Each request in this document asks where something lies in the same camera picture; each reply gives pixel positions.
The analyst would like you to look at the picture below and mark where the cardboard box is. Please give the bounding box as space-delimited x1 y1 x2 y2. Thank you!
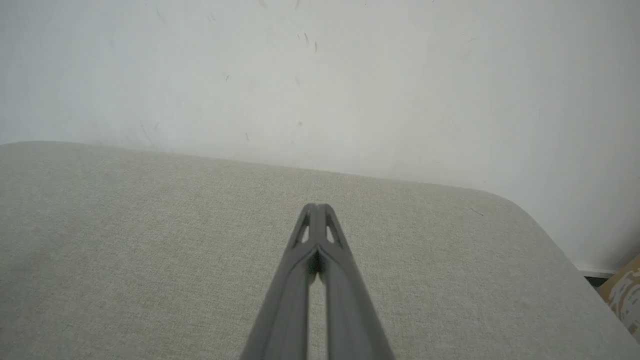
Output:
599 254 640 342

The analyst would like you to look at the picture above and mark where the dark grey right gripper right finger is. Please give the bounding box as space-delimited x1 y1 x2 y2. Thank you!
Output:
318 203 396 360

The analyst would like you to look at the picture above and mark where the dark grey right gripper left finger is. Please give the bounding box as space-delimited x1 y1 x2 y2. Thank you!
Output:
240 202 318 360

